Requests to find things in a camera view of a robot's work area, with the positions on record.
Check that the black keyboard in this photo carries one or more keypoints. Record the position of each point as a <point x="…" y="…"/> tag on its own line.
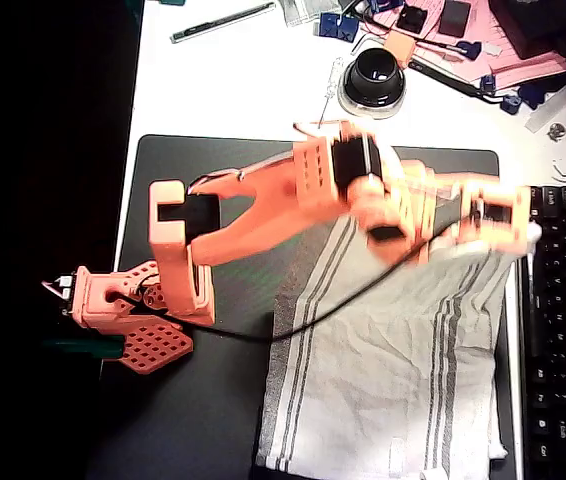
<point x="563" y="325"/>

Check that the black knob silver base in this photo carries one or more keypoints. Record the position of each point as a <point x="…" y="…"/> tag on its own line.
<point x="375" y="75"/>

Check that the small blue printed part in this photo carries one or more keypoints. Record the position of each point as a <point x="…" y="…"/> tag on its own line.
<point x="532" y="94"/>
<point x="510" y="104"/>
<point x="488" y="84"/>

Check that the black desk mat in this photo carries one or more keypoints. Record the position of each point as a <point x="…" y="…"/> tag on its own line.
<point x="243" y="300"/>

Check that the black rectangular module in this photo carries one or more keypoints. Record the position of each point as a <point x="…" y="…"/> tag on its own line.
<point x="454" y="19"/>

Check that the green table clamp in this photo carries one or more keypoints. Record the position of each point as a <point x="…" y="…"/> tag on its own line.
<point x="78" y="346"/>

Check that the clear plastic bag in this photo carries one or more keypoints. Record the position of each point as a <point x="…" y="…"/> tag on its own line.
<point x="308" y="10"/>

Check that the black square fan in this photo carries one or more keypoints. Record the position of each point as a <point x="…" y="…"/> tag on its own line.
<point x="412" y="19"/>

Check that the white striped towel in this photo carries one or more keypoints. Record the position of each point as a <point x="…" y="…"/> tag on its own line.
<point x="373" y="375"/>

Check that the clear plastic strip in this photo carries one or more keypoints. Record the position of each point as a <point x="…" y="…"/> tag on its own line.
<point x="545" y="112"/>

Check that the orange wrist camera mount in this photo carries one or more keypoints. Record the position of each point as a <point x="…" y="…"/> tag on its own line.
<point x="520" y="220"/>

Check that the thin clear plastic tube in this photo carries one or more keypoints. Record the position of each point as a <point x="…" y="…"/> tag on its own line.
<point x="330" y="85"/>

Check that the small orange box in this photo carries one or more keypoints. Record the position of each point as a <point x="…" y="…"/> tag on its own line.
<point x="399" y="47"/>

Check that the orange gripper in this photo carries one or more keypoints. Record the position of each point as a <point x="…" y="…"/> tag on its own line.
<point x="504" y="216"/>

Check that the metal allen key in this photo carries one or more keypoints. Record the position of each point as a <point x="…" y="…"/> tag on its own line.
<point x="357" y="44"/>

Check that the dark red box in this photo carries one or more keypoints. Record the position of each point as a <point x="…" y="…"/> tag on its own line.
<point x="533" y="25"/>

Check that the black silver pen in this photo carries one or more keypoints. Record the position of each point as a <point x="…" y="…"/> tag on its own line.
<point x="223" y="21"/>

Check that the blue printed block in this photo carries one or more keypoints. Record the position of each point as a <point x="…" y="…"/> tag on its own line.
<point x="348" y="30"/>
<point x="329" y="25"/>

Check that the long black tool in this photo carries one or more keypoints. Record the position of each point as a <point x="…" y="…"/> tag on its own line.
<point x="443" y="76"/>

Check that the small metal coin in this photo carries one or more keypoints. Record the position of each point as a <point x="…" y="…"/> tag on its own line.
<point x="557" y="131"/>

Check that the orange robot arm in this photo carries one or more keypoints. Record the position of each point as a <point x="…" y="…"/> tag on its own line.
<point x="263" y="220"/>

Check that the blue printed connector part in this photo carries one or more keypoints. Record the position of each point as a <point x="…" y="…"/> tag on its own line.
<point x="470" y="49"/>

